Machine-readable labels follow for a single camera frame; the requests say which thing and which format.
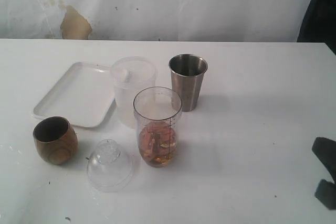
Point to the frosted plastic container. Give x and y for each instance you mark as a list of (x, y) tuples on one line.
[(131, 75)]

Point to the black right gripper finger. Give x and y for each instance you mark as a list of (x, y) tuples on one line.
[(325, 193), (324, 150)]

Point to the brown wooden cup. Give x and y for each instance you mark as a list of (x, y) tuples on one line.
[(55, 140)]

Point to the stainless steel cup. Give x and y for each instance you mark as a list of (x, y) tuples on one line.
[(187, 73)]

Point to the clear shaker strainer lid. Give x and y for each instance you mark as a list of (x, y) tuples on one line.
[(110, 167)]

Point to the clear plastic shaker cup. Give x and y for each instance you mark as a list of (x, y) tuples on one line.
[(157, 111)]

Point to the dark object at right edge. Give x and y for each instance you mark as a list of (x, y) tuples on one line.
[(318, 24)]

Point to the chopped food pieces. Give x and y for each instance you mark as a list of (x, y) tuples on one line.
[(157, 143)]

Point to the white plastic tray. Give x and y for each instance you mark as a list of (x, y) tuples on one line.
[(83, 95)]

